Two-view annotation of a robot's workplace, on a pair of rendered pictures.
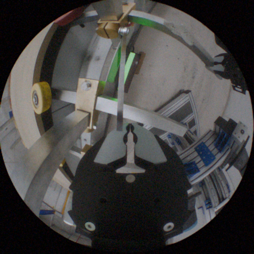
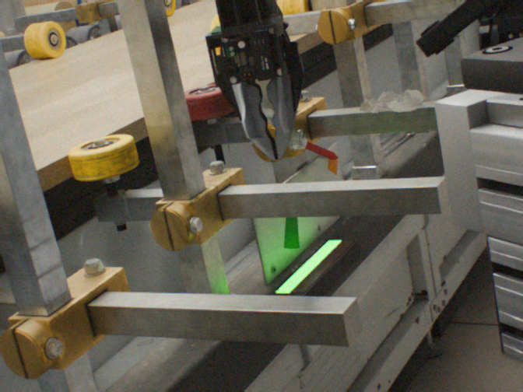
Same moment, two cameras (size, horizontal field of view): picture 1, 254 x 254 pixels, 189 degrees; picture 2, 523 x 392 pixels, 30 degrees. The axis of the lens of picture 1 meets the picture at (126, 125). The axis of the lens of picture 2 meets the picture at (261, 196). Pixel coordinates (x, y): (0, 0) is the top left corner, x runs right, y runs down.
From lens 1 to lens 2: 1.09 m
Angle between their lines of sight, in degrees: 101
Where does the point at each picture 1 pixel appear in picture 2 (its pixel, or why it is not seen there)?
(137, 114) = (298, 186)
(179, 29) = (387, 103)
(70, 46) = not seen: hidden behind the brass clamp
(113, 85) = (265, 289)
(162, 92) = not seen: outside the picture
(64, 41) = not seen: hidden behind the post
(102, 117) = (194, 344)
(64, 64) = (134, 239)
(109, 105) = (248, 187)
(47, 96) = (134, 155)
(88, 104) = (210, 183)
